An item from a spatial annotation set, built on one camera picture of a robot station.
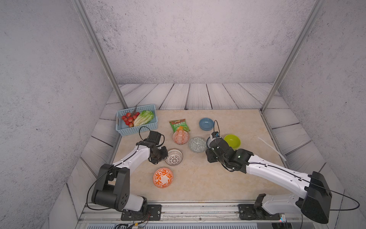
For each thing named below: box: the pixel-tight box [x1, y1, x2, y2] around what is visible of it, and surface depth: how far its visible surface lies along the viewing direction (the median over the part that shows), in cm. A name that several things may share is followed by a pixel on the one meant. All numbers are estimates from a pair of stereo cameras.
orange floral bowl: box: [152, 167, 174, 189], surface depth 85 cm
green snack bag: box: [169, 118, 191, 133], surface depth 110 cm
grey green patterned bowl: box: [188, 136, 207, 153], surface depth 100 cm
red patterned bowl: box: [172, 129, 190, 146], surface depth 104 cm
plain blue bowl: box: [199, 117, 214, 132], surface depth 110 cm
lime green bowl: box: [223, 134, 242, 151], surface depth 100 cm
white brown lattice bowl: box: [164, 148, 184, 167], surface depth 93 cm
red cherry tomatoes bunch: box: [122, 111, 141, 128], surface depth 113 cm
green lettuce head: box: [133, 110, 154, 127], surface depth 111 cm
